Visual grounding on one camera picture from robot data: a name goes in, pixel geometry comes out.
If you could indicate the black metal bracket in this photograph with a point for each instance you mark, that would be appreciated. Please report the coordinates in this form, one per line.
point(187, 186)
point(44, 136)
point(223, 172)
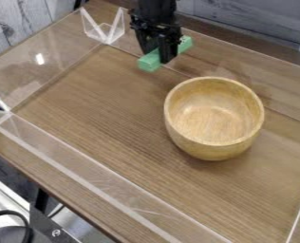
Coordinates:
point(46, 230)

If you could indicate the green rectangular block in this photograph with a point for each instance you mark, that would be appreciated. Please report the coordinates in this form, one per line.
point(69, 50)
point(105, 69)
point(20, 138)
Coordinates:
point(151, 61)

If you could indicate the black table leg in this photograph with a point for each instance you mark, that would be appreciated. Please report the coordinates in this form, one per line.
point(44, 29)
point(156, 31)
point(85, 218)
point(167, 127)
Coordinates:
point(42, 200)

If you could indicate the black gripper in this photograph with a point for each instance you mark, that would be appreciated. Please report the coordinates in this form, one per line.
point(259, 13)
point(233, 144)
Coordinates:
point(155, 21)

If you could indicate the light wooden bowl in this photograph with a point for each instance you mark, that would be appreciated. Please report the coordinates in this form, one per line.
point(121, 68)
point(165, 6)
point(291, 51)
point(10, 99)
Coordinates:
point(213, 117)

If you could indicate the clear acrylic tray wall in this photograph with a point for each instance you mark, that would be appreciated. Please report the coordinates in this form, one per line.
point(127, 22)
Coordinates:
point(82, 131)

